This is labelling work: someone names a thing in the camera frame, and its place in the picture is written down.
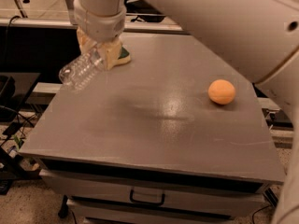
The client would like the green and yellow sponge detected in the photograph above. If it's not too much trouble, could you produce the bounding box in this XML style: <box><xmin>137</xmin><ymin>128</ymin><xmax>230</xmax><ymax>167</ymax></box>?
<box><xmin>117</xmin><ymin>48</ymin><xmax>131</xmax><ymax>65</ymax></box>

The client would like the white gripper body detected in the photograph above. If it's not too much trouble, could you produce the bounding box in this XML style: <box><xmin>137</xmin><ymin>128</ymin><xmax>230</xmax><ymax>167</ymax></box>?
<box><xmin>74</xmin><ymin>0</ymin><xmax>126</xmax><ymax>43</ymax></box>

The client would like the orange fruit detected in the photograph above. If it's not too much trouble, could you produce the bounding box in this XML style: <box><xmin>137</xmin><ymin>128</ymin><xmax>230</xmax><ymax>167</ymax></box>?
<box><xmin>208</xmin><ymin>79</ymin><xmax>235</xmax><ymax>105</ymax></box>

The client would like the metal railing with posts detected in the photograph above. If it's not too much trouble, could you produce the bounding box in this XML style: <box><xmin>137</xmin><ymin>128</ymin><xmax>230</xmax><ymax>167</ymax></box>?
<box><xmin>0</xmin><ymin>0</ymin><xmax>186</xmax><ymax>35</ymax></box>

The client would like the grey drawer cabinet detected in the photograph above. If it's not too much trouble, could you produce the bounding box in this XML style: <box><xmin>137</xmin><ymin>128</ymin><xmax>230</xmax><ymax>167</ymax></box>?
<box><xmin>21</xmin><ymin>34</ymin><xmax>285</xmax><ymax>224</ymax></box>

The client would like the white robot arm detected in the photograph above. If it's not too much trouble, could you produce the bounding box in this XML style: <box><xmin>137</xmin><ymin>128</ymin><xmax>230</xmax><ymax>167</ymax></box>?
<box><xmin>74</xmin><ymin>0</ymin><xmax>299</xmax><ymax>224</ymax></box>

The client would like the black side table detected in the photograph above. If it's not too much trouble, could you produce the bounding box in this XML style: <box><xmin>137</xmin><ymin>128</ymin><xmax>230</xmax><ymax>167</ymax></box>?
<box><xmin>0</xmin><ymin>73</ymin><xmax>40</xmax><ymax>122</ymax></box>

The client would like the black drawer handle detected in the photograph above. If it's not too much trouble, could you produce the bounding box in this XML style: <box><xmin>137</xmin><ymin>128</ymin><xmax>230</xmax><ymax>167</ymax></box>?
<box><xmin>129</xmin><ymin>189</ymin><xmax>165</xmax><ymax>206</ymax></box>

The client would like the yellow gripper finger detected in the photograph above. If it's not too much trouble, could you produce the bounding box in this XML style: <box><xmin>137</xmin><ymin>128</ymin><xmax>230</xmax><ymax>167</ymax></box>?
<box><xmin>97</xmin><ymin>38</ymin><xmax>122</xmax><ymax>70</ymax></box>
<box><xmin>77</xmin><ymin>27</ymin><xmax>96</xmax><ymax>54</ymax></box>

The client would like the clear plastic water bottle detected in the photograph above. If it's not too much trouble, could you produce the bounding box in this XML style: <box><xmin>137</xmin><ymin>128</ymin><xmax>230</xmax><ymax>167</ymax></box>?
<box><xmin>59</xmin><ymin>48</ymin><xmax>106</xmax><ymax>91</ymax></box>

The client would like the black office chair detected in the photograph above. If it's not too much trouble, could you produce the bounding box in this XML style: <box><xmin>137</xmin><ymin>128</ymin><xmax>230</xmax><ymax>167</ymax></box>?
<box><xmin>124</xmin><ymin>0</ymin><xmax>165</xmax><ymax>23</ymax></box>

